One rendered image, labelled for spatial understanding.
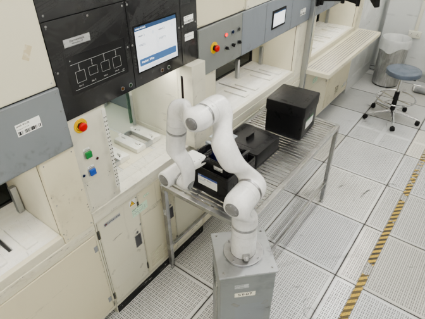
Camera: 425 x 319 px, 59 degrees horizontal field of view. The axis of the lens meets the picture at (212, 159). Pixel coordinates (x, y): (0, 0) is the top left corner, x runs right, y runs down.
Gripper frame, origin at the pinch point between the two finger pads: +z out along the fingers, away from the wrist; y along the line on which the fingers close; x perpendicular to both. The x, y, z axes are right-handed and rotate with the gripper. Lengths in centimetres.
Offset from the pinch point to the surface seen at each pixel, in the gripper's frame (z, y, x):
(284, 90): 99, -9, -5
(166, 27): 7, -30, 57
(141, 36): -10, -30, 57
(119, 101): 27, -106, -16
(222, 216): -8.8, 18.1, -30.2
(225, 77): 117, -75, -20
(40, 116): -67, -27, 41
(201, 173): 0.5, -4.0, -17.5
